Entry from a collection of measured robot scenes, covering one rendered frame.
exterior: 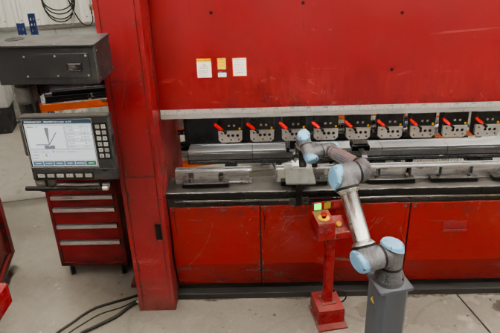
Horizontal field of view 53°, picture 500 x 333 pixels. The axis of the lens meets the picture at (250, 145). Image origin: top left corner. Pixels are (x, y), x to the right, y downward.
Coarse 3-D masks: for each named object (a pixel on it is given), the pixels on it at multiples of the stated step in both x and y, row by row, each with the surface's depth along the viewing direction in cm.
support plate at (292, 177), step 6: (288, 168) 318; (288, 174) 311; (294, 174) 311; (300, 174) 310; (306, 174) 310; (312, 174) 310; (288, 180) 304; (294, 180) 304; (300, 180) 303; (306, 180) 303; (312, 180) 303
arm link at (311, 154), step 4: (304, 144) 284; (308, 144) 283; (300, 148) 287; (304, 148) 283; (308, 148) 282; (312, 148) 283; (316, 148) 283; (320, 148) 284; (304, 152) 282; (308, 152) 281; (312, 152) 281; (316, 152) 282; (320, 152) 283; (304, 156) 283; (308, 156) 281; (312, 156) 280; (316, 156) 281; (320, 156) 284; (308, 160) 280; (312, 160) 280; (316, 160) 282
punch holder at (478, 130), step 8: (472, 112) 313; (480, 112) 306; (488, 112) 306; (496, 112) 306; (472, 120) 313; (488, 120) 308; (496, 120) 308; (472, 128) 314; (480, 128) 310; (488, 128) 310; (496, 128) 310
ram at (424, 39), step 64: (192, 0) 279; (256, 0) 279; (320, 0) 279; (384, 0) 279; (448, 0) 279; (192, 64) 295; (256, 64) 294; (320, 64) 294; (384, 64) 294; (448, 64) 294
